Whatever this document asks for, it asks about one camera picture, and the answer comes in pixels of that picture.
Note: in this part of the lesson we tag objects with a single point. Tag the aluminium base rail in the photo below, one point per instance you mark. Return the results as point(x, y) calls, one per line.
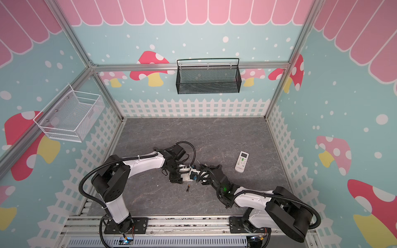
point(83, 231)

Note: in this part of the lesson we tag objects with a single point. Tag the black mesh wall basket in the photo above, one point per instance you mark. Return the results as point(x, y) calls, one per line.
point(208, 76)

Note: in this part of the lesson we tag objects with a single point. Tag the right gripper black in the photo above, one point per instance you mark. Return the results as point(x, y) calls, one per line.
point(211, 176)

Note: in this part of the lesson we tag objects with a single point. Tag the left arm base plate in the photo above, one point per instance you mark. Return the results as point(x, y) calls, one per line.
point(136, 225)

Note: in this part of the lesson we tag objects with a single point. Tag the white slotted cable duct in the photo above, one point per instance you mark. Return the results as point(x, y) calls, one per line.
point(179, 242)

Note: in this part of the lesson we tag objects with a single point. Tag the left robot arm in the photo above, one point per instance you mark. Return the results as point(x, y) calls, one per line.
point(106, 184)

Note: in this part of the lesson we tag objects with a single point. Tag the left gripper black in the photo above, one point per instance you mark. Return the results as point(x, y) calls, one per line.
point(176, 179)

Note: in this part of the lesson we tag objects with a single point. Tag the white mesh wall basket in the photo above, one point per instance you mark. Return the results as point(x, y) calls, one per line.
point(70, 116)

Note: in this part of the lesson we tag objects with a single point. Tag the white remote control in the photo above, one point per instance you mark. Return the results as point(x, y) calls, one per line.
point(186, 177)
point(241, 162)

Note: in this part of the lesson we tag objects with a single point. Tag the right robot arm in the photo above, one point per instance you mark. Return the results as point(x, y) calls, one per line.
point(278, 208)

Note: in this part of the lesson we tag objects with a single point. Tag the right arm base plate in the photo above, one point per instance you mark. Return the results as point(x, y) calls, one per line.
point(236, 225)

